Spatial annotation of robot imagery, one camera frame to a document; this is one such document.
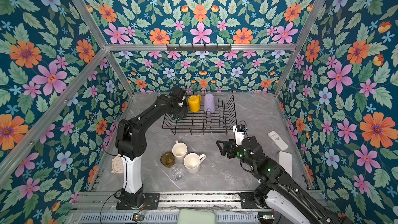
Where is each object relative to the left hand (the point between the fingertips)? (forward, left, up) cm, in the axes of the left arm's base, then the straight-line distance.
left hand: (182, 108), depth 94 cm
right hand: (-27, -21, +8) cm, 36 cm away
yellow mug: (+6, -7, -2) cm, 10 cm away
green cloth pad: (-55, -8, -11) cm, 56 cm away
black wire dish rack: (-3, -26, -10) cm, 28 cm away
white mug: (-24, +2, -8) cm, 25 cm away
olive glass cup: (-27, +9, -11) cm, 31 cm away
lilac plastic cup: (+4, -17, -2) cm, 18 cm away
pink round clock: (-29, +35, -10) cm, 47 cm away
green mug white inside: (-7, +4, +1) cm, 8 cm away
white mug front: (-31, -6, -8) cm, 32 cm away
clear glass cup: (-34, +3, -13) cm, 37 cm away
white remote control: (-20, -58, -11) cm, 62 cm away
